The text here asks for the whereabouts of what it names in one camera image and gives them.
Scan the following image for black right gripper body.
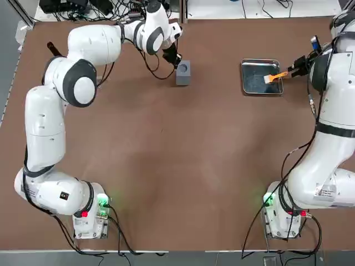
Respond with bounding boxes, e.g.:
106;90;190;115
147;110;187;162
293;54;313;77

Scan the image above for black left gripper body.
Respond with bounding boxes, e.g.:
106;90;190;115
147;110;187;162
161;41;181;65

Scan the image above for orange handled paint brush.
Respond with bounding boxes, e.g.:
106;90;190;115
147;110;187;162
263;71;289;84

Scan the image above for grey part base block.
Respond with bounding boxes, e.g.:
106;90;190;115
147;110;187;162
176;60;192;86

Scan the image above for square metal paint tray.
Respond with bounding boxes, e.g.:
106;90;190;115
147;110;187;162
240;58;284;97

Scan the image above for dark brown glass bottle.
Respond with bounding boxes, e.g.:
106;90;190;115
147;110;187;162
46;40;69;59

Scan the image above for black power strip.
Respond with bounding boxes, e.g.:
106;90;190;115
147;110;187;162
38;0;91;14

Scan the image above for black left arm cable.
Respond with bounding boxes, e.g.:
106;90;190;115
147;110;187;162
95;41;181;84

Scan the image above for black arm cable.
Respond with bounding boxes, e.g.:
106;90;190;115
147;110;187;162
279;33;343;195
95;41;181;84

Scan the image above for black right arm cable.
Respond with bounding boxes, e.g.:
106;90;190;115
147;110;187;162
279;33;343;195

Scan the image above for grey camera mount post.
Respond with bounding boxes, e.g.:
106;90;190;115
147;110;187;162
179;0;190;25

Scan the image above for black right base cable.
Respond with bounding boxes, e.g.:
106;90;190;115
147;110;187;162
240;201;278;260
303;214;324;255

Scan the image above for black base cable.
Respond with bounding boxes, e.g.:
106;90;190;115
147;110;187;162
303;214;324;255
106;203;167;257
240;201;278;260

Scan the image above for black left base cable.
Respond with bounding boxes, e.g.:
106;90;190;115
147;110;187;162
106;203;167;257

